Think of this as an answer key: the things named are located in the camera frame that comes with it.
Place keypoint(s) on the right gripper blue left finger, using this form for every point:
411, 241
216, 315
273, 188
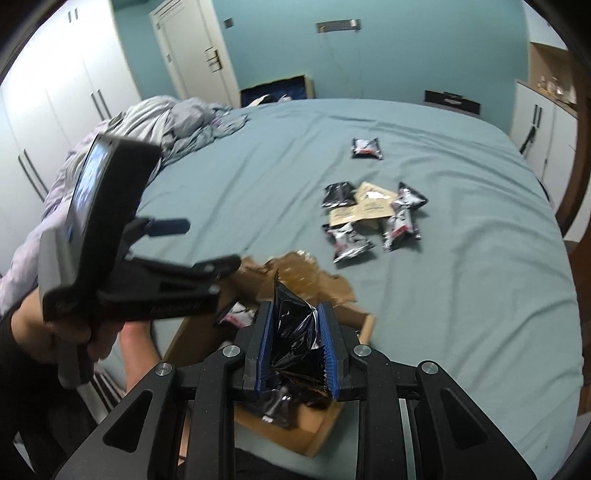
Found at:
256, 371

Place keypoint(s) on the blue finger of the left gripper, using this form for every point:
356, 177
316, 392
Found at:
166, 227

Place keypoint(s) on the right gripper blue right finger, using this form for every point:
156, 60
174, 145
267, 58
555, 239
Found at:
338, 341

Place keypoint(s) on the beige sachet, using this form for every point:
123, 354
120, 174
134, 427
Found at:
368, 192
359, 212

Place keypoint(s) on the lone black white snack packet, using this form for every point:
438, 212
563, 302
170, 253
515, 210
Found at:
367, 148

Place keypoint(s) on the person left forearm black sleeve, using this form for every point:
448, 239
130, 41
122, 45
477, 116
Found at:
42, 422

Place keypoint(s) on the white bedroom door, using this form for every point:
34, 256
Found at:
193, 49

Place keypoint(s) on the person left hand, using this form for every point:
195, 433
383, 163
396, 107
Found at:
39, 339

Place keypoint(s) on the snack packet inside box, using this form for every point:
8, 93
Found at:
238, 316

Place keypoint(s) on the open cardboard box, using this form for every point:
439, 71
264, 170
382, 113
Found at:
306, 422

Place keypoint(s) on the clear tape wrap on box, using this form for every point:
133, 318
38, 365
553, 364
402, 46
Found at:
299, 272

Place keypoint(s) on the snack packet left middle pile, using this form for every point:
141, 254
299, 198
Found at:
347, 242

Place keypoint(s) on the snack packet pile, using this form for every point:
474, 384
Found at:
347, 242
409, 199
400, 227

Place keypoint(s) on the crumpled grey blanket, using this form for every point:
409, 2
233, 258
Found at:
133, 148

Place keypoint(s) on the snack packet centre pile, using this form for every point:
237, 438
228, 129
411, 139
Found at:
400, 227

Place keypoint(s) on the black snack packet top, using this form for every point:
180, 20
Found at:
338, 195

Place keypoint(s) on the snack packet upper right pile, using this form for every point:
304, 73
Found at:
409, 199

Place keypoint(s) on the teal bed sheet mattress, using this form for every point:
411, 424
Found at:
487, 292

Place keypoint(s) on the white wardrobe left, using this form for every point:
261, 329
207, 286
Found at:
70, 75

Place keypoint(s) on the dark storage bin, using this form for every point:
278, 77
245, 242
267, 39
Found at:
299, 87

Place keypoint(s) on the wooden chair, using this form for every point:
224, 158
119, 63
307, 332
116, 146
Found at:
571, 205

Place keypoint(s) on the black box beyond bed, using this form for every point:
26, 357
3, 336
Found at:
452, 101

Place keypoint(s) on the white cabinet right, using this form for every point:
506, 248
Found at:
544, 127

